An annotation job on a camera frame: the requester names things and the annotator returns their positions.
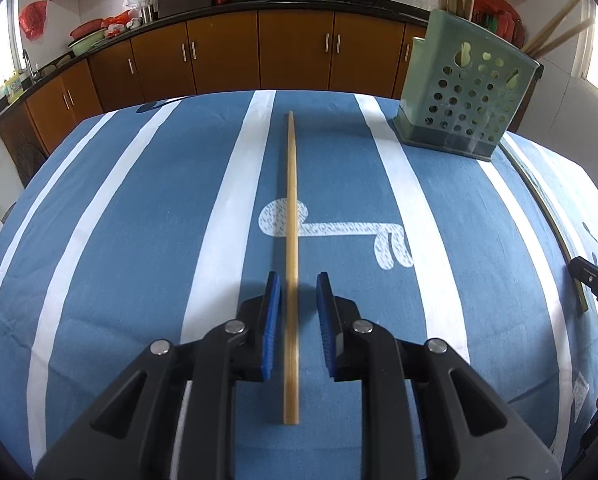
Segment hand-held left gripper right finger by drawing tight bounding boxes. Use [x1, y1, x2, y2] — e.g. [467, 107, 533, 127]
[315, 271, 564, 480]

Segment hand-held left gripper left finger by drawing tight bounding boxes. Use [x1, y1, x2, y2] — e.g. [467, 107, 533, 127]
[34, 270, 283, 480]

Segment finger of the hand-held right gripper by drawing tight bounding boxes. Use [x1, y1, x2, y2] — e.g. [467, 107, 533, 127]
[568, 255, 598, 319]

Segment dark wooden chopstick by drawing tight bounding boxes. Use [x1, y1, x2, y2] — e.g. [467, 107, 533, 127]
[499, 141, 588, 312]

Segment green perforated chopstick holder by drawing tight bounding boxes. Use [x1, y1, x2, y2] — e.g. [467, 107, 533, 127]
[391, 8, 542, 163]

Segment blue white striped tablecloth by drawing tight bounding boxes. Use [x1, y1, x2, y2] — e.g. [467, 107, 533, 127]
[0, 89, 598, 480]

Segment red plastic bags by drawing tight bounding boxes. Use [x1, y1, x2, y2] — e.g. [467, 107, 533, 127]
[471, 0, 524, 48]

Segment brown wooden base cabinets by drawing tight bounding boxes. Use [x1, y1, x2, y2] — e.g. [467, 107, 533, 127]
[0, 7, 430, 156]

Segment black kitchen countertop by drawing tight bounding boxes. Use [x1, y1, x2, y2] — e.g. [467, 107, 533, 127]
[0, 0, 430, 111]

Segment light green basin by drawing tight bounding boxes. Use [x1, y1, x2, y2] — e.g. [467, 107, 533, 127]
[69, 30, 105, 56]

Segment yellow detergent bottle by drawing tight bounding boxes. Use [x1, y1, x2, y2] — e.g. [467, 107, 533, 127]
[2, 72, 25, 103]

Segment red bowl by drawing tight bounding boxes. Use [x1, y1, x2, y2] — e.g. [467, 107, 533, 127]
[70, 19, 105, 38]

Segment red hanging plastic bag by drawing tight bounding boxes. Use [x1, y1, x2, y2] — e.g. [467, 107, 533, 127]
[19, 0, 47, 41]

